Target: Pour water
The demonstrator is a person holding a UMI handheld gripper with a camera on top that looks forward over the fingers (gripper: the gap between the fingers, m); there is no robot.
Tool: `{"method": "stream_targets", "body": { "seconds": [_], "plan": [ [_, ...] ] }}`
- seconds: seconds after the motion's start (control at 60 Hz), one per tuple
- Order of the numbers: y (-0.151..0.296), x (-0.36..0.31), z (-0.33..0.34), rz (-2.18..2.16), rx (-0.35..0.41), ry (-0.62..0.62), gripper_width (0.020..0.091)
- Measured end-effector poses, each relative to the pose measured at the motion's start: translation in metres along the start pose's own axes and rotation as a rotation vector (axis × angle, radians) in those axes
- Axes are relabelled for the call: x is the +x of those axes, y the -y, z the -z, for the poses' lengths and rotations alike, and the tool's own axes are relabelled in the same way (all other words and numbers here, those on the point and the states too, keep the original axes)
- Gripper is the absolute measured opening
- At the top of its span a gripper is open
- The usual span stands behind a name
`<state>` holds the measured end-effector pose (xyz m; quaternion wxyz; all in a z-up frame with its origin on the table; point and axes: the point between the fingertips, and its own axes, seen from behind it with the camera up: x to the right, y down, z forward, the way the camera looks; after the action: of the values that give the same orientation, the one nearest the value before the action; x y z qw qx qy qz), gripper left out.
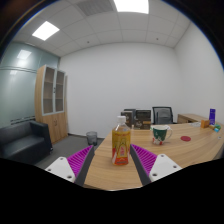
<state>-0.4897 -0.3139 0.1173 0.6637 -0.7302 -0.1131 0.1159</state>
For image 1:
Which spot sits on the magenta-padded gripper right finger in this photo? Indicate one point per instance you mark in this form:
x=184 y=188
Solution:
x=146 y=159

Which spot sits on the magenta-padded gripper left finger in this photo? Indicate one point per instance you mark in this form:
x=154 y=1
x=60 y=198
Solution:
x=78 y=161

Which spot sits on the yellow-labelled drink bottle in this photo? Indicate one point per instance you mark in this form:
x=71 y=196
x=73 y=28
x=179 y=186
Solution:
x=121 y=145

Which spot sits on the grey mesh waste bin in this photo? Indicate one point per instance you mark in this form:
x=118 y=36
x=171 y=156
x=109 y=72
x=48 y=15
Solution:
x=91 y=138

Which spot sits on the green and white mug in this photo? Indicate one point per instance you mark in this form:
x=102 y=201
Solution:
x=160 y=135

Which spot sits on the brown and black cardboard box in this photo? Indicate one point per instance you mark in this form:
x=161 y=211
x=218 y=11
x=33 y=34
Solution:
x=142 y=124

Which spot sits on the flat round red coaster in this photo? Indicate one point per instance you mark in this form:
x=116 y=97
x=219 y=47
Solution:
x=185 y=138

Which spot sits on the small dark cardboard box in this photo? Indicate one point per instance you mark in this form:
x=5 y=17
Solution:
x=128 y=118

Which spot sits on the flat dark cardboard box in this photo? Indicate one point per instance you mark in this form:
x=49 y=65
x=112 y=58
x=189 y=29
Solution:
x=143 y=114

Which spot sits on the black mesh-backed office chair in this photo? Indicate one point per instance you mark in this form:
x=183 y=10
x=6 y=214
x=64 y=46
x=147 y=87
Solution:
x=163 y=116

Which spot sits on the dark plain-backed office chair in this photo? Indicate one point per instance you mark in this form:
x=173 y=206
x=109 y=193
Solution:
x=130 y=110

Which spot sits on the black leather sofa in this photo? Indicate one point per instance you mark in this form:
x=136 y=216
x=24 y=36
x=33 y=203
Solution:
x=23 y=141

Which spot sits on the wooden side desk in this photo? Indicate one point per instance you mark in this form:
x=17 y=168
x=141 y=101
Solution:
x=190 y=117

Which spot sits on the wooden glass-door cabinet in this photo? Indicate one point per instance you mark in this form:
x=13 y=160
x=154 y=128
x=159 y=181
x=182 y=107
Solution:
x=51 y=103

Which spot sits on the orange wooden box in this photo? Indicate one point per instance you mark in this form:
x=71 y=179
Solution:
x=205 y=123

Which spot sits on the tall purple box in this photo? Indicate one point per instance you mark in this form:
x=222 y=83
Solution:
x=212 y=116

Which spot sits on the green box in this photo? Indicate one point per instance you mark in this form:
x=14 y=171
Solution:
x=217 y=126

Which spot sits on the square ceiling light panel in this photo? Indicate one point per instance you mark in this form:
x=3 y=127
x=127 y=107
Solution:
x=131 y=5
x=45 y=30

